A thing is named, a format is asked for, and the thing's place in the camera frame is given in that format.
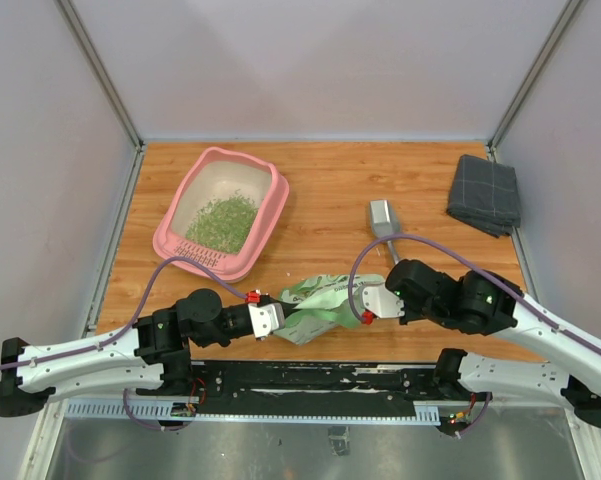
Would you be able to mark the green cat litter bag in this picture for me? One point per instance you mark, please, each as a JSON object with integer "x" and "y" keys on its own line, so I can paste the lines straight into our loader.
{"x": 323, "y": 305}

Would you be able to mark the pink litter box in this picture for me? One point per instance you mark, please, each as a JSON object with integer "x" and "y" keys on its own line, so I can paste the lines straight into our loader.
{"x": 218, "y": 173}

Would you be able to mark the grey metal scoop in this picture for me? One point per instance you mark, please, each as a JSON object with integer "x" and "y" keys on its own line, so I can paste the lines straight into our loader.
{"x": 383, "y": 219}

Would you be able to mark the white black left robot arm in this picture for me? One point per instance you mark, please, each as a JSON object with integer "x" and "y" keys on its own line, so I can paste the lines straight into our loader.
{"x": 150, "y": 355}

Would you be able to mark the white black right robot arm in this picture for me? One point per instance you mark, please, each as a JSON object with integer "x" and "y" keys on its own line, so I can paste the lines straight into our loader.
{"x": 569, "y": 372}

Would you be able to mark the green cat litter pellets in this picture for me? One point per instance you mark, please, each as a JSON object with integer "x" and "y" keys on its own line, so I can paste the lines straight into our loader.
{"x": 223, "y": 224}

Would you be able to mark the folded dark grey cloth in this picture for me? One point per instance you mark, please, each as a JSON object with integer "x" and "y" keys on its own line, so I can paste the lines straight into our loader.
{"x": 485, "y": 196}

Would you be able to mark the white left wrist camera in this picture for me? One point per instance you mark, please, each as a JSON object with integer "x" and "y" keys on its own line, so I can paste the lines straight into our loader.
{"x": 266, "y": 315}

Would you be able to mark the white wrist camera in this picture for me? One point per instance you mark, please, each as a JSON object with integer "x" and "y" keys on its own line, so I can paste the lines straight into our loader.
{"x": 266, "y": 315}
{"x": 380, "y": 303}

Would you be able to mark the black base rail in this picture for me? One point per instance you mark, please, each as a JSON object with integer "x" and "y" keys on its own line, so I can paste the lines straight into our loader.
{"x": 332, "y": 384}

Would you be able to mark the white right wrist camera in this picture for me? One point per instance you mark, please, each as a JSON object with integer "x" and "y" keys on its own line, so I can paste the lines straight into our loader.
{"x": 380, "y": 303}

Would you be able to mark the grey slotted cable duct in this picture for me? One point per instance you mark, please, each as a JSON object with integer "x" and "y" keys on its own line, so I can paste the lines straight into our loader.
{"x": 167, "y": 410}

